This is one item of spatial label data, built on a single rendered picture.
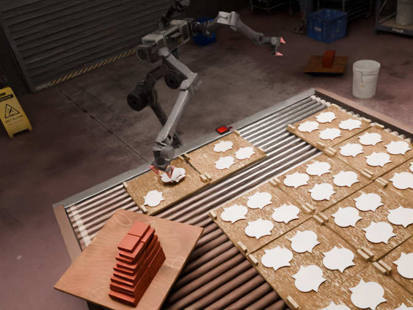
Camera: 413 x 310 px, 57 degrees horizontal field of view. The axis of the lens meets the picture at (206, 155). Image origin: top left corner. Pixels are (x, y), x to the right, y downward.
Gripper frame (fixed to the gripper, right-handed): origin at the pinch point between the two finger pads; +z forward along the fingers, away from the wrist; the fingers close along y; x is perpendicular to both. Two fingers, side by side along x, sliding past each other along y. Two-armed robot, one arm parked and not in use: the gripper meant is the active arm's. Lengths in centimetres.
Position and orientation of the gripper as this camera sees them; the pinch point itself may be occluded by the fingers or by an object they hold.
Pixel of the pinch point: (164, 174)
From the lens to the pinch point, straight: 224.9
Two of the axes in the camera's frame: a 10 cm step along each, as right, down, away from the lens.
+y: -8.3, -2.2, 5.2
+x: -5.4, 5.5, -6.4
